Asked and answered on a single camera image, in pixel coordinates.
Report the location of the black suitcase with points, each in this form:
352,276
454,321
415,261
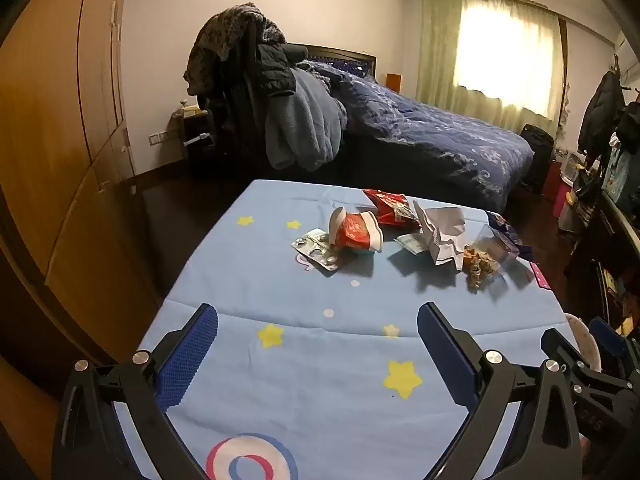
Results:
542,145

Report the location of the red snack bag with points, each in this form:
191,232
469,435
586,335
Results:
392,209

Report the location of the dark wooden dresser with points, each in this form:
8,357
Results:
603,272

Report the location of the wooden nightstand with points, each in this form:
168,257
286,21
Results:
195,130

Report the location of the hanging black coat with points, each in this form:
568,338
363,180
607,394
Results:
600,115

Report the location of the wooden wardrobe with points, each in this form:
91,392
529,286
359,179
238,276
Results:
71,212

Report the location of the orange toy figure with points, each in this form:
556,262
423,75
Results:
478,266

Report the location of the dark blue biscuit bag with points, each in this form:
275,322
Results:
510,236

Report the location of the orange bedside box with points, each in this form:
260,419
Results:
393,82

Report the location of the pink storage container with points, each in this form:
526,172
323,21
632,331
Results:
555,189

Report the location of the green window curtain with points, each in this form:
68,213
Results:
500,61

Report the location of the white pink speckled trash bin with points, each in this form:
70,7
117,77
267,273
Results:
586,343

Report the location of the light blue fleece blanket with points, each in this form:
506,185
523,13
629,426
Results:
305,128

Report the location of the silver pill blister pack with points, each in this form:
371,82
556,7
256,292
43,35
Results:
316,247

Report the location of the white paper bag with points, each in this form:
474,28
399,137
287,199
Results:
444,234

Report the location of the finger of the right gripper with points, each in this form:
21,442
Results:
619,354
602,388

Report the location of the dark jackets pile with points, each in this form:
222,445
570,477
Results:
239,61

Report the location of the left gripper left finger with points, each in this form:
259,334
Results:
89,442

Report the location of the light blue patterned tablecloth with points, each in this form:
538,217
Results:
317,375

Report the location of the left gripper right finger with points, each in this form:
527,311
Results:
543,442

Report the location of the white green tissue packet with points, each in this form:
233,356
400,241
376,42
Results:
413,242

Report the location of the clear plastic box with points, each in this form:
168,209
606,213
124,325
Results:
490,241

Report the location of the bed with blue duvet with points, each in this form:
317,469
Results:
402,145

